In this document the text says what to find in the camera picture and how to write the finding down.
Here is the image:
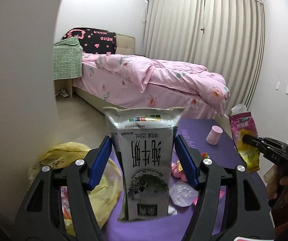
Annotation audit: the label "pink yellow chip bag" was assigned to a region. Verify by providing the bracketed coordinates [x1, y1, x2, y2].
[229, 111, 261, 174]

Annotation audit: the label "small pink sachet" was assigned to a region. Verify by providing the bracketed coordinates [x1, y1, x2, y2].
[219, 189, 225, 199]

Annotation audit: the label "clear plastic blister package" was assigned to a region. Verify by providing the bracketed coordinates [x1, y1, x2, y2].
[169, 180, 199, 207]

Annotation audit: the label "white green milk carton pack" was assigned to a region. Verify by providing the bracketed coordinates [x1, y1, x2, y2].
[103, 107, 185, 221]

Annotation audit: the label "red snack wrapper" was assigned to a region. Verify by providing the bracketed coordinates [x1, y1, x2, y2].
[201, 152, 209, 158]

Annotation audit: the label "yellow trash bag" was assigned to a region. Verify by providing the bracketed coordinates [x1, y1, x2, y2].
[28, 137, 122, 228]

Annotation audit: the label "person right hand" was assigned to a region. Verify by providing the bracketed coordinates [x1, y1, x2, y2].
[266, 176, 288, 205]

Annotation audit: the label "white plastic bag on floor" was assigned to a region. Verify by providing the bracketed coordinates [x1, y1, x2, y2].
[231, 103, 248, 116]

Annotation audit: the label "pink cylindrical cup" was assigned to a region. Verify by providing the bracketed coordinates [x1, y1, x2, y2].
[206, 126, 223, 145]

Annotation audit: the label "purple table mat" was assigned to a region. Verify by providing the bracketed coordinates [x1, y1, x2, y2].
[100, 117, 272, 241]

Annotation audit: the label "pink caterpillar toy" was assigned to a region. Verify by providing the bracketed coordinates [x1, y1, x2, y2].
[171, 160, 187, 182]

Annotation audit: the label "beige pleated curtain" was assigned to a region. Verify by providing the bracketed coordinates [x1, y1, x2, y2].
[143, 0, 265, 110]

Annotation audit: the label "white sneaker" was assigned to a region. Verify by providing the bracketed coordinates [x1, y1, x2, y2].
[59, 89, 69, 98]

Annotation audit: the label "wooden bedside table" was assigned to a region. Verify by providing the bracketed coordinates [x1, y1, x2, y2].
[54, 79, 73, 98]

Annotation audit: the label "pink floral bed duvet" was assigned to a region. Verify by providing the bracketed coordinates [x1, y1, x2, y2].
[73, 53, 230, 119]

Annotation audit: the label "green checked cloth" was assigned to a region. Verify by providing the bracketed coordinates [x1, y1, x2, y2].
[53, 37, 83, 80]

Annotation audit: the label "beige bed headboard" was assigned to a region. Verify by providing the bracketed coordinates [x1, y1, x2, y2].
[116, 34, 136, 55]

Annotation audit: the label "black hello kitty pillow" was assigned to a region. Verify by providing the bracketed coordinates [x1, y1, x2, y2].
[62, 27, 117, 54]

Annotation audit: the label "white wall switches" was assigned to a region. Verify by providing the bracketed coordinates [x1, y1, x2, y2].
[275, 82, 288, 96]

